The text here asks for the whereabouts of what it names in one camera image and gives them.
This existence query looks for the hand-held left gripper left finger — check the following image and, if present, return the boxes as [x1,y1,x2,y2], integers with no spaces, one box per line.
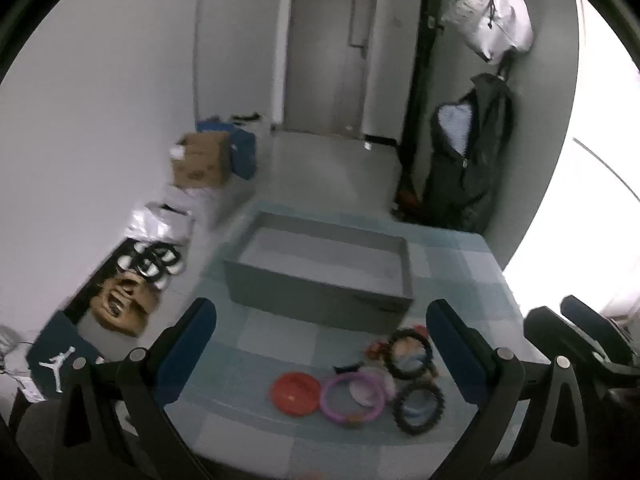
[52,297,218,480]

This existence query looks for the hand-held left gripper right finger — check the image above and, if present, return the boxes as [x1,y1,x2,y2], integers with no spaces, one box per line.
[425,299,601,480]

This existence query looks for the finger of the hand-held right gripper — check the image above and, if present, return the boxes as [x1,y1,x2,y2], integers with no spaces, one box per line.
[522,306,640,391]
[560,295,637,363]

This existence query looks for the black knobbly ring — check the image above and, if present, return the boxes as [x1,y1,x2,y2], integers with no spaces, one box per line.
[393,380,445,436]
[387,327,434,380]

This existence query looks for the pale round disc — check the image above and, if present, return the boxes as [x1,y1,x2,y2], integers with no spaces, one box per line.
[350,366,397,407]

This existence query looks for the red round disc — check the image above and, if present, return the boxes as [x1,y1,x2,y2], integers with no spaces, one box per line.
[271,372,322,416]

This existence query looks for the grey cardboard box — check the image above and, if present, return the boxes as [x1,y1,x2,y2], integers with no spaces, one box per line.
[222,211,415,335]

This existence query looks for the purple ring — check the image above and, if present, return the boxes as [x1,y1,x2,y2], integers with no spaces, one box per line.
[320,371,387,423]

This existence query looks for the blue checked tablecloth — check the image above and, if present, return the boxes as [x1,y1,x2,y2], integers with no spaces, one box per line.
[165,200,547,480]

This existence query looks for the clear plastic bags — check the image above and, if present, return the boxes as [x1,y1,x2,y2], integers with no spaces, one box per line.
[125,202,196,252]

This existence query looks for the blue shoe box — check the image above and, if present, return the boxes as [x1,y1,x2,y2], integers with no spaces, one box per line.
[26,310,106,402]

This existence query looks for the white label tag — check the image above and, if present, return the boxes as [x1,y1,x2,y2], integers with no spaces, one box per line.
[17,372,47,402]

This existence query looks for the dark hanging jacket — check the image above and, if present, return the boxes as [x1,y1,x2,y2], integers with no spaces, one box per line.
[422,72,515,233]

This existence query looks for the brown cardboard box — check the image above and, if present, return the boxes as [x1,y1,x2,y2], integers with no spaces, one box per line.
[172,132,232,188]

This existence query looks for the striped shirt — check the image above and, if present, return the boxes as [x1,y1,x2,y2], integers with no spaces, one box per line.
[437,102,473,157]

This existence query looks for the black door panel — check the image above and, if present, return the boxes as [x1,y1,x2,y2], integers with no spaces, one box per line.
[392,0,443,221]

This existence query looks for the grey door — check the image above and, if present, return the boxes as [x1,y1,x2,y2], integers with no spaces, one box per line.
[283,0,379,136]

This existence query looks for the white hanging bag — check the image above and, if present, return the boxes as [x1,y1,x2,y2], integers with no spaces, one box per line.
[442,0,535,63]

